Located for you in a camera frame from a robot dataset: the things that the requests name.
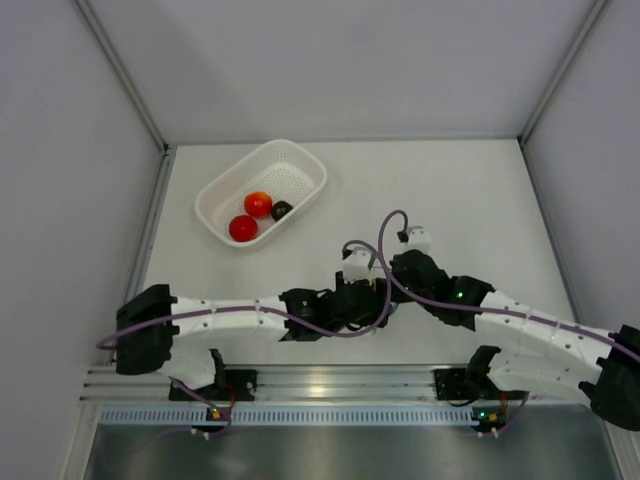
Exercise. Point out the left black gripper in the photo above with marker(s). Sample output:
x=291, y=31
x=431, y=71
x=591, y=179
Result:
x=374, y=315

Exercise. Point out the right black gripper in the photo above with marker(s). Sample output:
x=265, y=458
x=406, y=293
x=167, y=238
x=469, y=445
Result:
x=400, y=295

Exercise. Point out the dark fake food piece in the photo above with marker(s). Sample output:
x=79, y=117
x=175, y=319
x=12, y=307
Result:
x=280, y=209

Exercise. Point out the orange red fake tomato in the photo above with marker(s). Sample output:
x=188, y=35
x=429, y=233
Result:
x=258, y=204

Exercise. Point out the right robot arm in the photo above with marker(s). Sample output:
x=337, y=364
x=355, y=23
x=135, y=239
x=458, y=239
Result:
x=522, y=349

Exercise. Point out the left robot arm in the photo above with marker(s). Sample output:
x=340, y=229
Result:
x=179, y=337

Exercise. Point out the white perforated plastic basket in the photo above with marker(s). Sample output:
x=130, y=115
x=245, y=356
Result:
x=282, y=169

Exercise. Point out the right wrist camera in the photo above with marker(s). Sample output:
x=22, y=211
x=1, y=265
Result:
x=415, y=238

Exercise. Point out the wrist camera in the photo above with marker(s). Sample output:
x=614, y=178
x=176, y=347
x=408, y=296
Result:
x=415, y=238
x=357, y=266

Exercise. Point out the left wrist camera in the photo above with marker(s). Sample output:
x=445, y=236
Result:
x=357, y=266

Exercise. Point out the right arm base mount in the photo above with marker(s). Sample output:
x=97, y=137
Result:
x=456, y=384

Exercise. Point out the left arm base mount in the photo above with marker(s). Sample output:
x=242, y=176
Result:
x=238, y=384

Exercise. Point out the slotted cable duct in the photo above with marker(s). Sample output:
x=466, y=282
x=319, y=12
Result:
x=295, y=416

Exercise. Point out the aluminium mounting rail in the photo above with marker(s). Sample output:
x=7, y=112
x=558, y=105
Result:
x=284, y=384

